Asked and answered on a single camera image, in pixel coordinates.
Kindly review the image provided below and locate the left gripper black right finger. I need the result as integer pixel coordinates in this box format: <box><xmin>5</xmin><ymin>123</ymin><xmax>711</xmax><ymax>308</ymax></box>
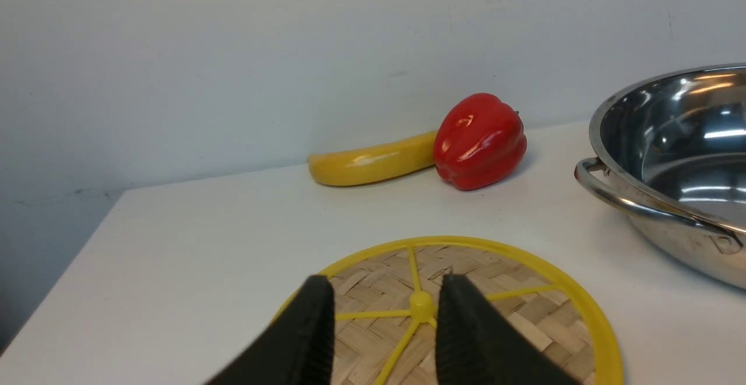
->
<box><xmin>436</xmin><ymin>274</ymin><xmax>578</xmax><ymax>384</ymax></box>

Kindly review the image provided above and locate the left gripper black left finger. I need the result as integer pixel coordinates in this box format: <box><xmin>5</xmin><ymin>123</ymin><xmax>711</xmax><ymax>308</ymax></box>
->
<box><xmin>207</xmin><ymin>274</ymin><xmax>335</xmax><ymax>384</ymax></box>

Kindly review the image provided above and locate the yellow woven bamboo steamer lid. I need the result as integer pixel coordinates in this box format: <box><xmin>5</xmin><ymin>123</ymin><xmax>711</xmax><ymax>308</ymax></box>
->
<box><xmin>321</xmin><ymin>236</ymin><xmax>625</xmax><ymax>384</ymax></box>

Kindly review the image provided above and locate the stainless steel pot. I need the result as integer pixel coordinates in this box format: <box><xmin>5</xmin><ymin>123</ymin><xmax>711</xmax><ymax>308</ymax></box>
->
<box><xmin>573</xmin><ymin>63</ymin><xmax>745</xmax><ymax>288</ymax></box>

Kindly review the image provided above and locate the yellow banana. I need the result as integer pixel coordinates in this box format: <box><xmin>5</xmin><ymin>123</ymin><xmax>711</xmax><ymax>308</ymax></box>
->
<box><xmin>307</xmin><ymin>130</ymin><xmax>437</xmax><ymax>188</ymax></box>

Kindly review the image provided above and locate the red bell pepper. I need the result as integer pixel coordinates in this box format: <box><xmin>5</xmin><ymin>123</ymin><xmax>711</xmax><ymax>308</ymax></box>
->
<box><xmin>432</xmin><ymin>93</ymin><xmax>527</xmax><ymax>191</ymax></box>

